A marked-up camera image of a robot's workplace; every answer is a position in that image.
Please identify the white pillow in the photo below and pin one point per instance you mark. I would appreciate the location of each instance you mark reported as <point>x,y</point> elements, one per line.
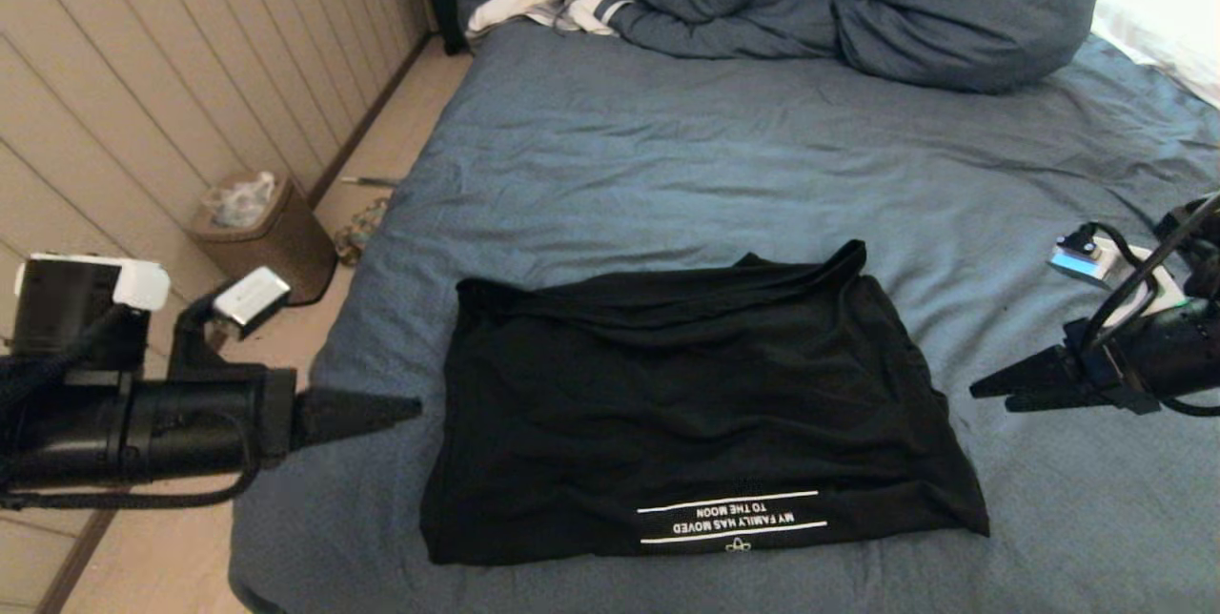
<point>1168,34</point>

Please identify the black moon print T-shirt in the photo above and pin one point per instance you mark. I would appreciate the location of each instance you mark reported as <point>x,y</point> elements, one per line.
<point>686,414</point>

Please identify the thin grey rod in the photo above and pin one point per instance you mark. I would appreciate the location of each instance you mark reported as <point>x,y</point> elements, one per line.
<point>372,181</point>

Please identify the patterned item on floor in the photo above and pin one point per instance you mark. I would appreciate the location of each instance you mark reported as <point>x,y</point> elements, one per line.
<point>362,233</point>

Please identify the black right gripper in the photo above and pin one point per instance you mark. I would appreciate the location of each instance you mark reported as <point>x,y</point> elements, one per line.
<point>1153,357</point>

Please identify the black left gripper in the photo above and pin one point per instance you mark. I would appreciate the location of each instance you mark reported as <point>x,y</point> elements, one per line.
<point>143,423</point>

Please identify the brown trash bin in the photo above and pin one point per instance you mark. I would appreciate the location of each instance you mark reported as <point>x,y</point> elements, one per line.
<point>281,256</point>

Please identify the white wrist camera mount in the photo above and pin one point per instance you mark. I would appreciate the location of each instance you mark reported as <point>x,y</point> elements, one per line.
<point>143,285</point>
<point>1144,295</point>

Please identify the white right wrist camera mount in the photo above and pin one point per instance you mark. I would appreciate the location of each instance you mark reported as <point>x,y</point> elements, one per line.
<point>1144,295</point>

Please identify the clear plastic bin liner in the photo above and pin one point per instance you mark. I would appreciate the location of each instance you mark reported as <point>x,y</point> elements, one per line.
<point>238,199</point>

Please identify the blue bed sheet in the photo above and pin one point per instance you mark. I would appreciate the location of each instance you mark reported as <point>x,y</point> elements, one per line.
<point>715,147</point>

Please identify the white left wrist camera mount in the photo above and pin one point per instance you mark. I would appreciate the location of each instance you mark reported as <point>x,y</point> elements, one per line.
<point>143,285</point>

